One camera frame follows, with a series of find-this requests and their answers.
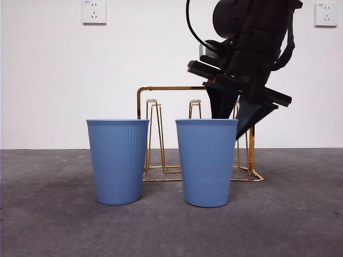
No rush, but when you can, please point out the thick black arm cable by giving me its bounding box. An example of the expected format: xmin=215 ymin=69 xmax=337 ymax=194
xmin=273 ymin=25 xmax=296 ymax=72

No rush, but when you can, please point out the blue ribbed plastic cup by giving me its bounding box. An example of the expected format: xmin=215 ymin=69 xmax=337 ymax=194
xmin=86 ymin=119 xmax=150 ymax=206

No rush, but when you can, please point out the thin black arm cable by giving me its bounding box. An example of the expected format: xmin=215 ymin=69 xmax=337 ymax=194
xmin=185 ymin=0 xmax=228 ymax=53

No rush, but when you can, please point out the gold wire cup rack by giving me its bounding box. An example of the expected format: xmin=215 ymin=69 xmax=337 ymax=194
xmin=136 ymin=85 xmax=265 ymax=183

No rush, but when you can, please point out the white wall socket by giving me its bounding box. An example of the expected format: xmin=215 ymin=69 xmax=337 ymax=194
xmin=314 ymin=2 xmax=338 ymax=28
xmin=82 ymin=0 xmax=107 ymax=26

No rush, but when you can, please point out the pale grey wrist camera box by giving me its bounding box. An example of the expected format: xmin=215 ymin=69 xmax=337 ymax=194
xmin=199 ymin=44 xmax=215 ymax=64

